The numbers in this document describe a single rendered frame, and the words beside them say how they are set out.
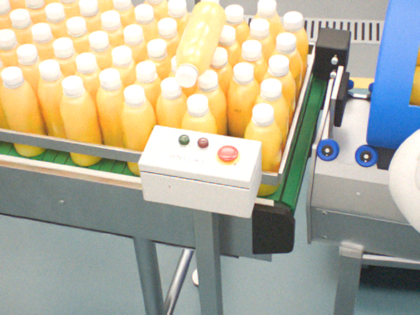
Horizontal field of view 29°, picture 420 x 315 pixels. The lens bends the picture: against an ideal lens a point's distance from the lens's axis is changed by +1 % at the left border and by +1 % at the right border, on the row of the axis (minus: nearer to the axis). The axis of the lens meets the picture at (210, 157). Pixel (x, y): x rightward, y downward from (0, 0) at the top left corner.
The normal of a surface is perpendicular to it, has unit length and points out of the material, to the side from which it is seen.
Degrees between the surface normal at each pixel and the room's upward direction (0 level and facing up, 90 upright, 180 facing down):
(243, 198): 90
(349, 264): 90
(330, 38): 0
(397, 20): 11
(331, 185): 70
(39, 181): 90
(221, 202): 90
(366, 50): 0
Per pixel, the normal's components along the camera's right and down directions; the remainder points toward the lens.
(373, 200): -0.26, 0.43
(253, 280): -0.04, -0.69
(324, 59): -0.26, 0.70
